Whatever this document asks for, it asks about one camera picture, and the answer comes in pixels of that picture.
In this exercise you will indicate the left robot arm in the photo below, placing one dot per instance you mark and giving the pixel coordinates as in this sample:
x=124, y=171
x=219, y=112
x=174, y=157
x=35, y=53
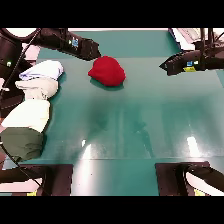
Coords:
x=63, y=40

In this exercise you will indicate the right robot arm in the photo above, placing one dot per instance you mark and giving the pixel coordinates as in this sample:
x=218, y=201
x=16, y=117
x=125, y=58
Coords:
x=186, y=63

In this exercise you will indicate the red garment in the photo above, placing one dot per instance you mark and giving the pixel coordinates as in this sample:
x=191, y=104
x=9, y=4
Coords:
x=107, y=70

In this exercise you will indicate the beige garment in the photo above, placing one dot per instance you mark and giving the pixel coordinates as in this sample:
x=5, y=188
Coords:
x=38, y=87

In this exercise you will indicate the light blue garment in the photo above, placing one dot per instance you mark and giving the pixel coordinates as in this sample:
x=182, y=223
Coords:
x=45, y=69

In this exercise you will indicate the cream white garment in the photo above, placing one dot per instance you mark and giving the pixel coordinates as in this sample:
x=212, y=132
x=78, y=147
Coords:
x=28, y=114

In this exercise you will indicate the dark green garment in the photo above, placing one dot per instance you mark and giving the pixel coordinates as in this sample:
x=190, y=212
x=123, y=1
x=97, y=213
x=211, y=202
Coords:
x=21, y=142

